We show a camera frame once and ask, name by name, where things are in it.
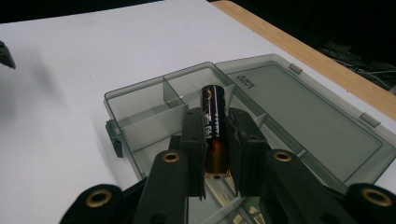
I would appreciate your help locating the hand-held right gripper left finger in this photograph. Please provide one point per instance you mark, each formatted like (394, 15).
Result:
(193, 137)

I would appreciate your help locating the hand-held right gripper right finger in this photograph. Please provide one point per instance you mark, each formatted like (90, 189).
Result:
(246, 143)

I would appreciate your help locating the black and orange battery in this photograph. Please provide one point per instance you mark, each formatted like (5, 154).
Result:
(214, 105)

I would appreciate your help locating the grey transparent compartment box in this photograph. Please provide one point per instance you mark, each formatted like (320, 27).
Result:
(311, 124)

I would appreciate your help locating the wooden table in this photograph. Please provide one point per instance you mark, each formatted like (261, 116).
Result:
(311, 59)

